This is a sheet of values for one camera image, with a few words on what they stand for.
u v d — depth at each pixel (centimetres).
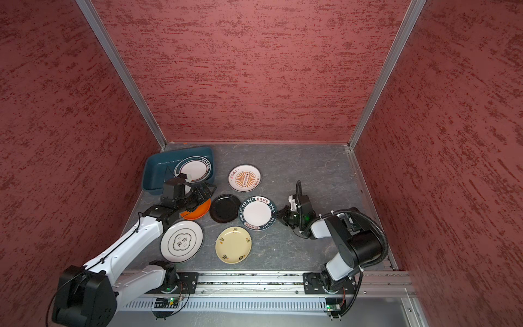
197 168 107
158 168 110
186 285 76
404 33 77
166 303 71
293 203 87
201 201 74
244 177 106
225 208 90
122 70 88
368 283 76
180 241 83
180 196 66
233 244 87
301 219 73
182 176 76
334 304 71
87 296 39
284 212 86
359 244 45
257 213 92
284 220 81
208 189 76
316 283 74
